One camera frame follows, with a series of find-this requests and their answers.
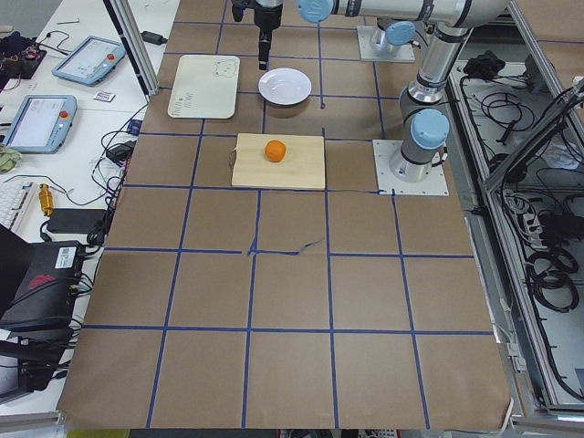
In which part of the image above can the bamboo cutting board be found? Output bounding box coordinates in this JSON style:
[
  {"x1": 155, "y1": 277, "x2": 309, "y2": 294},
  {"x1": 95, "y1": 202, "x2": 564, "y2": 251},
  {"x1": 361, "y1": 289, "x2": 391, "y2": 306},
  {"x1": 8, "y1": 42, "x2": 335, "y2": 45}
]
[{"x1": 231, "y1": 133, "x2": 326, "y2": 190}]

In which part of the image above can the far teach pendant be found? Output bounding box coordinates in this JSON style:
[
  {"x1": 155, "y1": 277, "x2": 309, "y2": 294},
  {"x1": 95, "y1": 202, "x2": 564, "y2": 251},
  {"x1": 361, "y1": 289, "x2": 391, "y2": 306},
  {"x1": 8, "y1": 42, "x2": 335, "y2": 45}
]
[{"x1": 51, "y1": 36, "x2": 126, "y2": 86}]

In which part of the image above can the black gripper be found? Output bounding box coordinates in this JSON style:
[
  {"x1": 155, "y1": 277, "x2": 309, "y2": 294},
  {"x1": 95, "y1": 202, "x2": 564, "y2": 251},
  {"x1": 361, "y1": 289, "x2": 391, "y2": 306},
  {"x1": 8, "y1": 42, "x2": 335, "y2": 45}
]
[{"x1": 232, "y1": 0, "x2": 284, "y2": 70}]

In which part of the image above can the gold metal cylinder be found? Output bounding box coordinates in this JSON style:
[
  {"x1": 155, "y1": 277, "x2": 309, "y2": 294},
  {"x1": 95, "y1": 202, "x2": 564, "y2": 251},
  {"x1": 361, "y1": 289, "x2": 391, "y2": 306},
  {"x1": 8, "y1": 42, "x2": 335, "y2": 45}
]
[{"x1": 38, "y1": 183, "x2": 54, "y2": 217}]

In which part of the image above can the black power brick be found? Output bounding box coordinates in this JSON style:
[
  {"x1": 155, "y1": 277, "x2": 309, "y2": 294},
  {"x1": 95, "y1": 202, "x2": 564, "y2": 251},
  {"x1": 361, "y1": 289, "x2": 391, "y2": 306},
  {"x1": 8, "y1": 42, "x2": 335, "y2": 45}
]
[{"x1": 47, "y1": 208, "x2": 106, "y2": 234}]

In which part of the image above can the black power adapter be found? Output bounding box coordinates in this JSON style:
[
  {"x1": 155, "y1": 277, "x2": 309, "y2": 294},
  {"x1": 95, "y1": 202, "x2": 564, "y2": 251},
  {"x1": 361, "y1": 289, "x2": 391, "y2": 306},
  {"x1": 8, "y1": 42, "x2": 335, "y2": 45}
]
[{"x1": 141, "y1": 30, "x2": 168, "y2": 46}]

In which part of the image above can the cream bear tray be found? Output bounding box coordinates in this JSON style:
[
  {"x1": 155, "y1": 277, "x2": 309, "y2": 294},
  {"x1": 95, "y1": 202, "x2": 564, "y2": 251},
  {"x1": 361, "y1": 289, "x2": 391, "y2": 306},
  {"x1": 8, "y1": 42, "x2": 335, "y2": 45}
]
[{"x1": 167, "y1": 55, "x2": 240, "y2": 120}]

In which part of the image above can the white round plate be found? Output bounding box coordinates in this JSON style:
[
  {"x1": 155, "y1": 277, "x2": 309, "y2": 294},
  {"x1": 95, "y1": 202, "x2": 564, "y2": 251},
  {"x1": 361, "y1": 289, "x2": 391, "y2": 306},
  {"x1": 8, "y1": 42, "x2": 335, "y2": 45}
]
[{"x1": 257, "y1": 68, "x2": 312, "y2": 106}]

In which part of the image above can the aluminium frame post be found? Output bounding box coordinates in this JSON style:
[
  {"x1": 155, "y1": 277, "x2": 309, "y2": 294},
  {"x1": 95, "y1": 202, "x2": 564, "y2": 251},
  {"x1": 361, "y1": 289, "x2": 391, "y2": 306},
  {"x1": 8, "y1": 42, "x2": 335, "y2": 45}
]
[{"x1": 102, "y1": 0, "x2": 160, "y2": 97}]

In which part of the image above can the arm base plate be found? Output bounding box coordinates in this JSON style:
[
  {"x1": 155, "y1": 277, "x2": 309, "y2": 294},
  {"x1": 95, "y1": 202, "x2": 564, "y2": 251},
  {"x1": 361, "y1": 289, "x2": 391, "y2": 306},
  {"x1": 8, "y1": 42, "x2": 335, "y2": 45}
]
[
  {"x1": 357, "y1": 21, "x2": 416, "y2": 63},
  {"x1": 372, "y1": 140, "x2": 449, "y2": 196}
]

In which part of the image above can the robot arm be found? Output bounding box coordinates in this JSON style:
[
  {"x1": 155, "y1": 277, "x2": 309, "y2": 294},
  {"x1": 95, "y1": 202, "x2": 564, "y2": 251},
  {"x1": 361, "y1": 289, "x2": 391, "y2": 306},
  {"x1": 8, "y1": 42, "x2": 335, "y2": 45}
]
[
  {"x1": 370, "y1": 17, "x2": 416, "y2": 57},
  {"x1": 297, "y1": 0, "x2": 508, "y2": 183}
]

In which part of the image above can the black computer box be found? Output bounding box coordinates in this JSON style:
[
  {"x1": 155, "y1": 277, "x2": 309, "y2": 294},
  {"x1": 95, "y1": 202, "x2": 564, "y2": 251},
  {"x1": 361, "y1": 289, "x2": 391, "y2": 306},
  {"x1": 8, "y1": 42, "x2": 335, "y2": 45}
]
[{"x1": 1, "y1": 241, "x2": 85, "y2": 332}]

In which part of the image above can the orange fruit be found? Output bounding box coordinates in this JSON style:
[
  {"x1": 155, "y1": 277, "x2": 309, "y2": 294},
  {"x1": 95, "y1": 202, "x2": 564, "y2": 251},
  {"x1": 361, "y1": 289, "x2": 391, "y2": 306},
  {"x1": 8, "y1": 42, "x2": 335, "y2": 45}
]
[{"x1": 264, "y1": 140, "x2": 287, "y2": 162}]

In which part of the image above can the teach pendant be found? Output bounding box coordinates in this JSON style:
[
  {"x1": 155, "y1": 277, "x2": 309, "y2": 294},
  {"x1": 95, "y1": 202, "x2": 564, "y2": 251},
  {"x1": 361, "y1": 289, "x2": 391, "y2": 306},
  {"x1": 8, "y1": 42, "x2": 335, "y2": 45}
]
[
  {"x1": 51, "y1": 36, "x2": 126, "y2": 86},
  {"x1": 5, "y1": 95, "x2": 78, "y2": 154}
]

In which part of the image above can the near teach pendant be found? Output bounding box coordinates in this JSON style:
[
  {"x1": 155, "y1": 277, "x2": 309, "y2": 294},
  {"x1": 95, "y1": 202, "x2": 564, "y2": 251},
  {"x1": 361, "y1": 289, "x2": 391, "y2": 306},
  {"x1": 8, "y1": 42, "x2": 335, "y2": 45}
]
[{"x1": 5, "y1": 95, "x2": 78, "y2": 154}]

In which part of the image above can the white keyboard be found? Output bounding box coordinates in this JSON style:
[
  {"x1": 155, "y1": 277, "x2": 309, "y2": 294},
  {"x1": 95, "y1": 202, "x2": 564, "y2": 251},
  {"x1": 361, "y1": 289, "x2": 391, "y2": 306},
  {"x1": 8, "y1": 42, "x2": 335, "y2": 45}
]
[{"x1": 1, "y1": 181, "x2": 38, "y2": 233}]

